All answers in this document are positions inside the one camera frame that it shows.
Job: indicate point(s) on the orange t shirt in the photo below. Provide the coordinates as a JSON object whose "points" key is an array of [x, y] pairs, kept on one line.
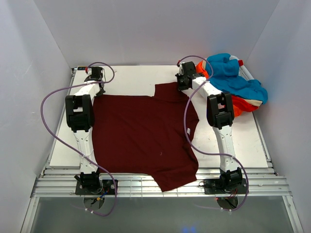
{"points": [[240, 105]]}

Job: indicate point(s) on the blue t shirt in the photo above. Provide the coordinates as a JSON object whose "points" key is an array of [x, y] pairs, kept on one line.
{"points": [[227, 79]]}

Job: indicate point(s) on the dark red t shirt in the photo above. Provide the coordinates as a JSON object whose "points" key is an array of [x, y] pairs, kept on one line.
{"points": [[147, 135]]}

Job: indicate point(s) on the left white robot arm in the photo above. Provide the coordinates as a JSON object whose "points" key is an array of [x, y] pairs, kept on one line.
{"points": [[80, 119]]}

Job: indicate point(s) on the aluminium frame rails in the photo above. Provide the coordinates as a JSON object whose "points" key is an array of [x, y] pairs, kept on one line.
{"points": [[62, 183]]}

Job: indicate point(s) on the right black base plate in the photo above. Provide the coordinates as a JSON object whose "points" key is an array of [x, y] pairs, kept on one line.
{"points": [[214, 186]]}

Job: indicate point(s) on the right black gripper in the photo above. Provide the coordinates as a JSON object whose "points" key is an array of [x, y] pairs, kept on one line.
{"points": [[180, 87]]}

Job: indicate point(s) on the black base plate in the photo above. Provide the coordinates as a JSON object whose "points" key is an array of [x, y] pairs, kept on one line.
{"points": [[104, 186], [214, 186]]}

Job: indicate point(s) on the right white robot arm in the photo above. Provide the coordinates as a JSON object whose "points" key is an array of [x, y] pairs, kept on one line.
{"points": [[220, 117]]}

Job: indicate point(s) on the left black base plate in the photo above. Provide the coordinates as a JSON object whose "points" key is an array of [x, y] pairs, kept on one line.
{"points": [[104, 186]]}

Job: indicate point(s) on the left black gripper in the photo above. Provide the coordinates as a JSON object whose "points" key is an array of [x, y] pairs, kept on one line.
{"points": [[100, 93]]}

